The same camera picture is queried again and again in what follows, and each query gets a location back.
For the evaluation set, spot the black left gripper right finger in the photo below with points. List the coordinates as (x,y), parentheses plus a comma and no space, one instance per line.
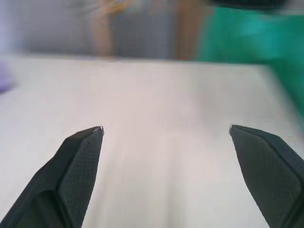
(268,171)

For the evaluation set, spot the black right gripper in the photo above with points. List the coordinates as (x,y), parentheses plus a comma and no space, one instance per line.
(249,2)

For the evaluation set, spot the brown wooden post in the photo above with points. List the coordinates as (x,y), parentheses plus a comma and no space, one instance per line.
(187,31)

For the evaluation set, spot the green shorts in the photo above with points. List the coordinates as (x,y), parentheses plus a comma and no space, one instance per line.
(249,35)

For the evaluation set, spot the purple object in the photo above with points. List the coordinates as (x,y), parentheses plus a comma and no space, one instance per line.
(6,76)

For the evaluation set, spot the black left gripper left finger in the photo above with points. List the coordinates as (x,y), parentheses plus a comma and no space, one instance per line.
(59,180)

